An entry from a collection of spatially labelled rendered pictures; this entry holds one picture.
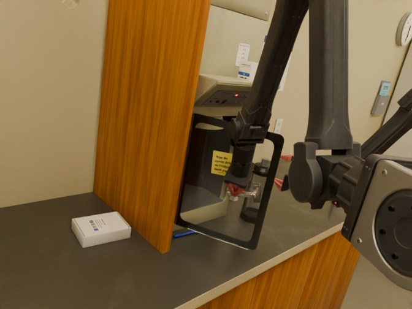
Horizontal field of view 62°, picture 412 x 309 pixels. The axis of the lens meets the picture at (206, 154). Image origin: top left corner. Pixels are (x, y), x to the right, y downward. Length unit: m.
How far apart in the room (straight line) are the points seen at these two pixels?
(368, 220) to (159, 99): 0.75
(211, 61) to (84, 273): 0.73
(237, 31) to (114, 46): 0.43
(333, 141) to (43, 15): 1.02
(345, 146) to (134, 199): 0.82
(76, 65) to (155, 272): 0.77
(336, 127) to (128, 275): 0.73
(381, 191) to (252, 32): 0.89
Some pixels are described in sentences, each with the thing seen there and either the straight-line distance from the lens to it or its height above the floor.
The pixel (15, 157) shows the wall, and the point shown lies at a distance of 1.37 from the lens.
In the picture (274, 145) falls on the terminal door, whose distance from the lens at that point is 1.03.
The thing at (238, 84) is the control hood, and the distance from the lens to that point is 1.07.
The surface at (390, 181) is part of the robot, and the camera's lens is 0.45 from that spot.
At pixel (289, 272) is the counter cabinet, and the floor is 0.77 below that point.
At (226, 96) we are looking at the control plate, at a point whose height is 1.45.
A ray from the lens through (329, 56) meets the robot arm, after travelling 0.59.
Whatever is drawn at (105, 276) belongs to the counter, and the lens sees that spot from 1.06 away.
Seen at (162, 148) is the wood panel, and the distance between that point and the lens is 1.06.
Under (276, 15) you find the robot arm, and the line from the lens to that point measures 0.74.
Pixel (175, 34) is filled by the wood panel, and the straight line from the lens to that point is 1.02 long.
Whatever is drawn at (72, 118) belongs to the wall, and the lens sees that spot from 1.39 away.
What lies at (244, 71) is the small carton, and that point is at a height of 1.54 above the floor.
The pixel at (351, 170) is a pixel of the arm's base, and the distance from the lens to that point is 0.51.
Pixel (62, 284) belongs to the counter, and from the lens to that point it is 1.04.
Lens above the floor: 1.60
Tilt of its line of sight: 18 degrees down
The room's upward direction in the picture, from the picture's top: 11 degrees clockwise
